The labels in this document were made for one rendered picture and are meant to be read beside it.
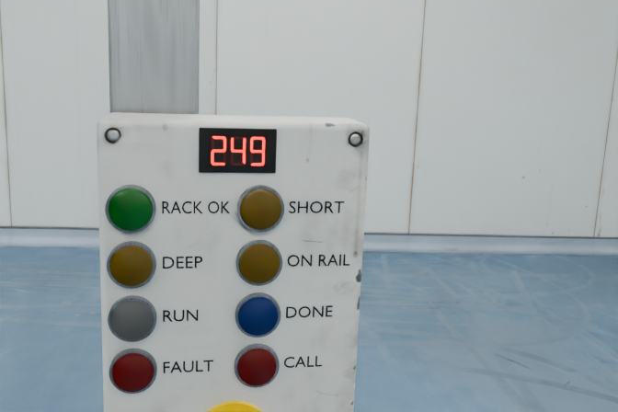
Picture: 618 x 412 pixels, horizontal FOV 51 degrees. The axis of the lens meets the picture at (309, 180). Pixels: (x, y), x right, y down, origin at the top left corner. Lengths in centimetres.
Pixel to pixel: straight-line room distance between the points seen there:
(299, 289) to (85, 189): 358
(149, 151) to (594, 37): 393
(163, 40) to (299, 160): 13
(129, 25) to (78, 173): 353
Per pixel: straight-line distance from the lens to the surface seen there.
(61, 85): 393
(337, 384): 47
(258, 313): 43
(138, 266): 42
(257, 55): 376
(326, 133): 41
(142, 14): 46
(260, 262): 42
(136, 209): 41
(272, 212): 41
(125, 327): 43
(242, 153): 40
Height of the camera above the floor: 117
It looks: 11 degrees down
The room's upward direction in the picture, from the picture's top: 2 degrees clockwise
